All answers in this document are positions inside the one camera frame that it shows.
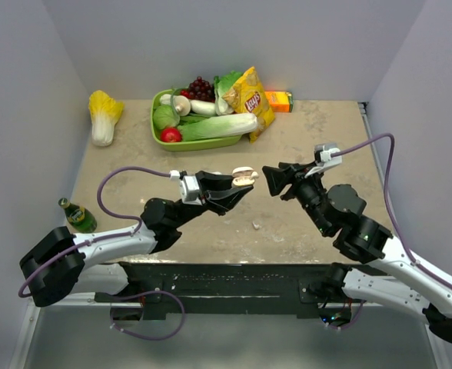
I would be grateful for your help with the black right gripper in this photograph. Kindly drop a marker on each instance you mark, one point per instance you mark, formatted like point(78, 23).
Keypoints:
point(277, 178)

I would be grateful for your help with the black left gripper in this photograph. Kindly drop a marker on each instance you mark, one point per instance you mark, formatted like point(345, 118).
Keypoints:
point(220, 196)

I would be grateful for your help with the beige earbud case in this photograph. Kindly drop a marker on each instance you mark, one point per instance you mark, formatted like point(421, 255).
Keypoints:
point(243, 176)

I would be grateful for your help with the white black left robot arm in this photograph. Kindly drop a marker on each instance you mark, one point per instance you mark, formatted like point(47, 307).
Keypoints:
point(65, 263)

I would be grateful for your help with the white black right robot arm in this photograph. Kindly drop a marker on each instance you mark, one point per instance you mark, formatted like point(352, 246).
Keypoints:
point(407, 283)

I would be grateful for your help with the green plastic basket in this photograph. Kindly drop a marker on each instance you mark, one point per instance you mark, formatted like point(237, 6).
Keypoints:
point(186, 145)

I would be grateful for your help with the long green white cabbage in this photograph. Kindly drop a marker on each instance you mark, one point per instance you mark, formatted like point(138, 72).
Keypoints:
point(219, 127)

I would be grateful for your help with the red apple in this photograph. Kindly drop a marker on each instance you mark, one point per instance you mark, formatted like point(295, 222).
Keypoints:
point(171, 135)

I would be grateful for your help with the orange juice carton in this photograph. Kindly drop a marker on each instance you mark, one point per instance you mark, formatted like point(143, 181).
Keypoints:
point(280, 101)

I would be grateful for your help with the white radish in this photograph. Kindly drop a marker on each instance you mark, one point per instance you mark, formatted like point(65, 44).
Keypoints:
point(205, 108)

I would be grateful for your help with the round green cabbage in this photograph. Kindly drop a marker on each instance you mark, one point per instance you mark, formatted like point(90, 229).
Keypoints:
point(164, 116)

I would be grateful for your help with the yellow Lays chip bag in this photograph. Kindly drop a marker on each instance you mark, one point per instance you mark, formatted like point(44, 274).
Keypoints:
point(247, 95)

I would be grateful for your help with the beige mushroom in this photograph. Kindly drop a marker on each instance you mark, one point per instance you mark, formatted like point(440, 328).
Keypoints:
point(181, 104)

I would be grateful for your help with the dark red grapes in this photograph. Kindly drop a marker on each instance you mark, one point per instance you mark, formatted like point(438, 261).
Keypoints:
point(199, 89)

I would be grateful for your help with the green leafy lettuce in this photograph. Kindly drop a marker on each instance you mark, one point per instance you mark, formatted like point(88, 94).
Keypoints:
point(223, 84)

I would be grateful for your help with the yellow napa cabbage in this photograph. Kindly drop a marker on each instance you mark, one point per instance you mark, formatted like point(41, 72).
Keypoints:
point(105, 113)

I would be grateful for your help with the green glass bottle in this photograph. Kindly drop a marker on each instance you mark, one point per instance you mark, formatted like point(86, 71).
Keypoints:
point(80, 218)

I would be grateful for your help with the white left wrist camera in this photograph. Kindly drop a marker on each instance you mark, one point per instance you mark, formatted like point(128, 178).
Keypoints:
point(190, 190)

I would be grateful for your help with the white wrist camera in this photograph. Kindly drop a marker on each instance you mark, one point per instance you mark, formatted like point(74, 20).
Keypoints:
point(326, 156)
point(190, 190)

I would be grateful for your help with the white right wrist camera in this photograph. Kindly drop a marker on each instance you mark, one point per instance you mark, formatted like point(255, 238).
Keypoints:
point(326, 156)

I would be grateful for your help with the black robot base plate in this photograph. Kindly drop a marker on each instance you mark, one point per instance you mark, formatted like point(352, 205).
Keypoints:
point(303, 290)

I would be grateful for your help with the aluminium frame rail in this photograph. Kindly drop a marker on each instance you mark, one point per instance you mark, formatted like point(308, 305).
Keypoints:
point(381, 167)

